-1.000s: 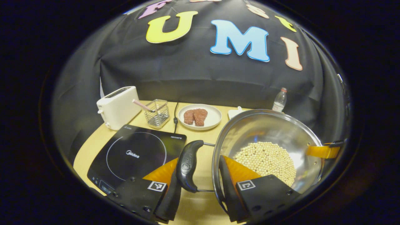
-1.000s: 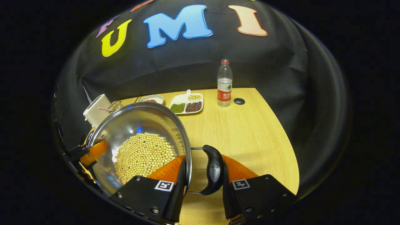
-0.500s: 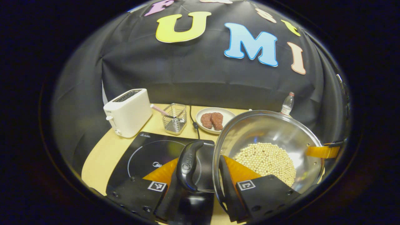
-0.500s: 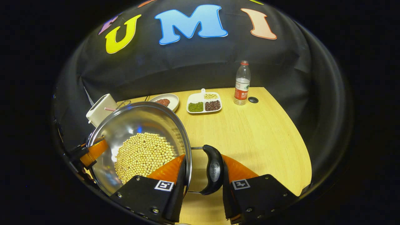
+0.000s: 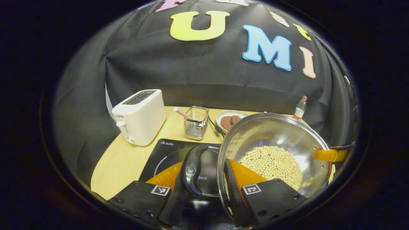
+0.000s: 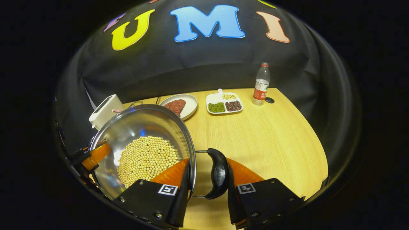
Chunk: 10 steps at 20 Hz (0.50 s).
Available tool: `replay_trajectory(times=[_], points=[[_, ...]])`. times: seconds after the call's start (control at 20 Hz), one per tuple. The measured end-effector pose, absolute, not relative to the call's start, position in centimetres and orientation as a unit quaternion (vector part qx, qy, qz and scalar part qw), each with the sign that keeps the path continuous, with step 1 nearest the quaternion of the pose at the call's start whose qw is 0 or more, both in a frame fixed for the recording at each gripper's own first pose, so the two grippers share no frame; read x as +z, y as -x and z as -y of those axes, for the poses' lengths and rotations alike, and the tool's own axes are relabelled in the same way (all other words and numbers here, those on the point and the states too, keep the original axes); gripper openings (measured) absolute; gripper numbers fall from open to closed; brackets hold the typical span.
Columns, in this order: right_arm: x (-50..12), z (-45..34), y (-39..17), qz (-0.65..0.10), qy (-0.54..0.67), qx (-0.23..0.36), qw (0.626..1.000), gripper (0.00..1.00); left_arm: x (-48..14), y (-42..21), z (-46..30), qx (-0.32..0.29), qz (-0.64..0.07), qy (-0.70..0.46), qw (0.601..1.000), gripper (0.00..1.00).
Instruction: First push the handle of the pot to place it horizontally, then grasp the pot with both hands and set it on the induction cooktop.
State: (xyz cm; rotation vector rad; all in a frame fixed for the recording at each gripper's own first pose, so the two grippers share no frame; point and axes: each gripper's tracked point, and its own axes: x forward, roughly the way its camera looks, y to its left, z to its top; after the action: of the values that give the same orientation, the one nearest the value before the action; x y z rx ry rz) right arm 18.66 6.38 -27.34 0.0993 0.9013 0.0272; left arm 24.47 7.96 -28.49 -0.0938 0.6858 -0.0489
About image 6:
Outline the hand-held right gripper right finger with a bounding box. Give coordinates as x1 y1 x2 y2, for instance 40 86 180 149
226 157 305 230

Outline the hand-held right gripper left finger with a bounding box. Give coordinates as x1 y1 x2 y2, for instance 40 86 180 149
112 157 191 229

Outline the stainless steel pot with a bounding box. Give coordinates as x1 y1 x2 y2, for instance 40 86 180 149
88 104 230 201

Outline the white toaster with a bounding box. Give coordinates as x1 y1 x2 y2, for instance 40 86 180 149
89 94 126 131

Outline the pile of soybeans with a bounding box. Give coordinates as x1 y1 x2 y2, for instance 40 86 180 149
117 136 179 189

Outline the raw red meat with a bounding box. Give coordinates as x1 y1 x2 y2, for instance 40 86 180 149
163 99 187 117

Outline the green mung beans heap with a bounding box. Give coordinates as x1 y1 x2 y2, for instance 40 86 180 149
208 102 226 113

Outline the white oval plate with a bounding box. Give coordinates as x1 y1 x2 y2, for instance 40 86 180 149
159 94 198 121

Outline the white divided dish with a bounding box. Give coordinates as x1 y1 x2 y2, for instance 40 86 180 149
206 88 243 115

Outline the clear water bottle red label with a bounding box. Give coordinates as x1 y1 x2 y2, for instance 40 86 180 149
251 62 271 106

